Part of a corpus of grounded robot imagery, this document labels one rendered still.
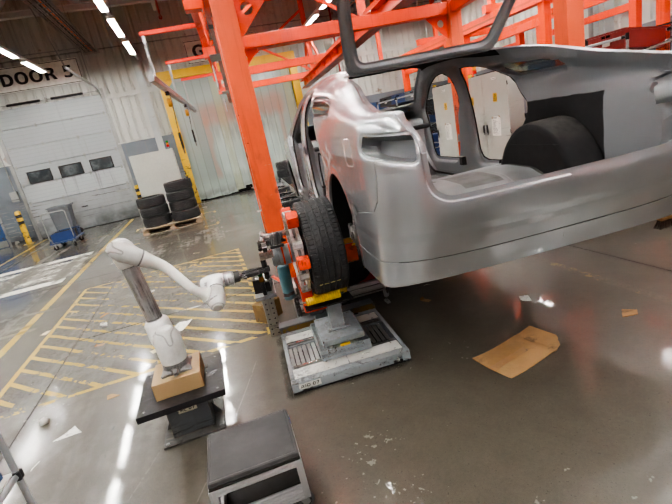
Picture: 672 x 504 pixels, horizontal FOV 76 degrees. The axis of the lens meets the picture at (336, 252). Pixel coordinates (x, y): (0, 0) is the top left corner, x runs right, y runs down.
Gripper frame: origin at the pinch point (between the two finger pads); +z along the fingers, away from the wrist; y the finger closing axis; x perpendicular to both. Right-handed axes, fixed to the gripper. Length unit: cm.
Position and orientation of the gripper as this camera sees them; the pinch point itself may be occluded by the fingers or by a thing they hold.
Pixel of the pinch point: (264, 269)
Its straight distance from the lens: 285.6
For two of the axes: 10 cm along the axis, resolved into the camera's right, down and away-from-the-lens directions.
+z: 9.6, -2.4, 1.5
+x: -2.0, -9.4, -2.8
